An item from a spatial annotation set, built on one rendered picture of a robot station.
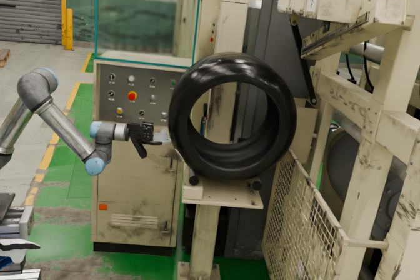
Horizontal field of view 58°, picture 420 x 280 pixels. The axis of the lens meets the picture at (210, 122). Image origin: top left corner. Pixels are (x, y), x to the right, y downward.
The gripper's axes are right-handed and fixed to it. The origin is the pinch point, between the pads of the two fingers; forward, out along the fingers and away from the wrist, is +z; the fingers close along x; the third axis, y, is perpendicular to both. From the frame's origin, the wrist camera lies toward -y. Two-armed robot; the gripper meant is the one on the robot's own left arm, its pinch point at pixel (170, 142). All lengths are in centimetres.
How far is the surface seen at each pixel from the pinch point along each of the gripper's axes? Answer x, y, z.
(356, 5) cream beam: -36, 67, 54
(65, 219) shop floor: 86, -104, -72
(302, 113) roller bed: 20, 15, 63
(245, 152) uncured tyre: 13.8, -6.8, 37.5
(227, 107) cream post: 26.5, 12.0, 26.3
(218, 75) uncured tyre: -11.4, 34.9, 16.1
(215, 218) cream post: 27, -54, 29
